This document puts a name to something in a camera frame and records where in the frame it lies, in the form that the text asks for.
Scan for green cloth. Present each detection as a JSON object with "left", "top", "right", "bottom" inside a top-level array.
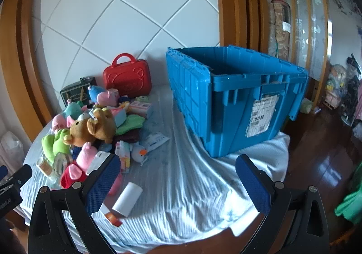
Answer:
[{"left": 335, "top": 183, "right": 362, "bottom": 225}]

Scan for clear bag of toys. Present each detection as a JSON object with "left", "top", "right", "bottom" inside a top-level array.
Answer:
[{"left": 325, "top": 64, "right": 348, "bottom": 93}]

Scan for black box with gold print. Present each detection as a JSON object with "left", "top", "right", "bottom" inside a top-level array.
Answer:
[{"left": 60, "top": 77, "right": 97, "bottom": 107}]

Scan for small brown and white box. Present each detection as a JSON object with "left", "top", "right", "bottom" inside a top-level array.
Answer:
[{"left": 37, "top": 156, "right": 55, "bottom": 178}]

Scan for dark bag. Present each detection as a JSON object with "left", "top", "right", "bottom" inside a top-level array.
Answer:
[{"left": 342, "top": 54, "right": 362, "bottom": 127}]

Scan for frosted glass wooden screen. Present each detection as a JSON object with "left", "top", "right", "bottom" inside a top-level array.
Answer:
[{"left": 271, "top": 0, "right": 362, "bottom": 102}]

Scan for green frog plush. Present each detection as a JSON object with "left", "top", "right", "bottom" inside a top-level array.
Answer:
[{"left": 41, "top": 128, "right": 72, "bottom": 164}]

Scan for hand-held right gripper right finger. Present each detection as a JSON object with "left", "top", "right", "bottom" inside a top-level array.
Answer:
[{"left": 235, "top": 154, "right": 330, "bottom": 254}]

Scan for white printed packet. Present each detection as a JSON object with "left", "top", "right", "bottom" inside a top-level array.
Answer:
[{"left": 143, "top": 132, "right": 171, "bottom": 150}]

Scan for pink and white box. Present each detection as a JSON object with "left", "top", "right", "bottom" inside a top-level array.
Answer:
[{"left": 129, "top": 101, "right": 153, "bottom": 119}]

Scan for green plush mitt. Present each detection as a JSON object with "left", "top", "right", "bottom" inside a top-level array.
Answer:
[{"left": 116, "top": 115, "right": 146, "bottom": 136}]

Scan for red toy suitcase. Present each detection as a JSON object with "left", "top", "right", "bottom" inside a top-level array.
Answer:
[{"left": 102, "top": 53, "right": 152, "bottom": 99}]

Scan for small pink pig plush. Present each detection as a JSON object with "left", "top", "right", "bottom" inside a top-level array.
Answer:
[{"left": 98, "top": 88, "right": 119, "bottom": 107}]

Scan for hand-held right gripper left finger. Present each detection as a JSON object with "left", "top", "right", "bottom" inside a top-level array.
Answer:
[{"left": 28, "top": 153, "right": 122, "bottom": 254}]

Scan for dark purple cloth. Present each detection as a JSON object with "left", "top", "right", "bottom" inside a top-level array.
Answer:
[{"left": 114, "top": 129, "right": 140, "bottom": 144}]

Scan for pink pig plush red dress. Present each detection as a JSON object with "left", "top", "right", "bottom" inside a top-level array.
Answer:
[{"left": 60, "top": 142, "right": 123, "bottom": 196}]

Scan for pink plush toy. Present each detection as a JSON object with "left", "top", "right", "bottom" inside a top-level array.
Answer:
[{"left": 52, "top": 114, "right": 71, "bottom": 133}]

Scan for white paper tube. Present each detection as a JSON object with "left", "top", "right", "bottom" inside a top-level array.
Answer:
[{"left": 112, "top": 182, "right": 143, "bottom": 218}]

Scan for rolled patterned carpet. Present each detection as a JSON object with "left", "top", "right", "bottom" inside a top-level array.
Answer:
[{"left": 269, "top": 0, "right": 292, "bottom": 59}]

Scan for clear plastic bag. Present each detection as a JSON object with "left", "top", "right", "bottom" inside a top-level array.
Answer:
[{"left": 0, "top": 131, "right": 26, "bottom": 170}]

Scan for brown bear plush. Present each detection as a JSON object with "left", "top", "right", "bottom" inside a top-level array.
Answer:
[{"left": 69, "top": 108, "right": 117, "bottom": 147}]

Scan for white and orange box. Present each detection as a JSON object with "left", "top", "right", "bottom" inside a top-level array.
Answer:
[{"left": 102, "top": 204, "right": 123, "bottom": 228}]

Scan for teal plush toy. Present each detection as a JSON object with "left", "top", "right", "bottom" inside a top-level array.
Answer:
[{"left": 64, "top": 101, "right": 85, "bottom": 119}]

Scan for white duck plush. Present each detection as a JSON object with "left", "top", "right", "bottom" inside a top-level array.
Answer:
[{"left": 131, "top": 142, "right": 149, "bottom": 165}]

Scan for blue penguin plush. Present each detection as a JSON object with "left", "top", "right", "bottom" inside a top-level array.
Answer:
[{"left": 88, "top": 86, "right": 106, "bottom": 102}]

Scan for blue plastic crate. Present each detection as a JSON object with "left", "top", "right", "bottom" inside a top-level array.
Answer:
[{"left": 165, "top": 46, "right": 309, "bottom": 158}]

